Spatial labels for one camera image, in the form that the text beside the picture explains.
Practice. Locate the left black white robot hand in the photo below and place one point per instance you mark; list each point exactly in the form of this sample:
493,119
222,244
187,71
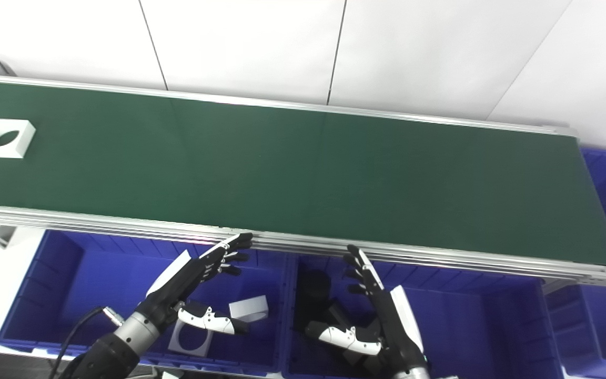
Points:
179,284

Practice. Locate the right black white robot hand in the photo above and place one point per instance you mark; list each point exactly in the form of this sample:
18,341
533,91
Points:
392,326

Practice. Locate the white square part round hole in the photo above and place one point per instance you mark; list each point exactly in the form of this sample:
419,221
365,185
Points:
23,138
253,306
178,342

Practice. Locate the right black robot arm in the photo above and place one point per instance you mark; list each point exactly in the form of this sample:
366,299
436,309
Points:
413,375

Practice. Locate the black angular part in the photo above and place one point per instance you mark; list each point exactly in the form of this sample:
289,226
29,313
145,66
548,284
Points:
347,316

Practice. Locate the blue plastic bin black parts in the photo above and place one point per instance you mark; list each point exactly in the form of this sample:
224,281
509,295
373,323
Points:
471,326

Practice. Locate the blue plastic bin white parts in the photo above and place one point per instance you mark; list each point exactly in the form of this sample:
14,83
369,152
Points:
98,284

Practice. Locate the black round part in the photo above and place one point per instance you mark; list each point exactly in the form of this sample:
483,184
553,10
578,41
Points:
314,289

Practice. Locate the green conveyor belt aluminium frame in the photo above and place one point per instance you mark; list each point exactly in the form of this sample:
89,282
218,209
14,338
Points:
303,173

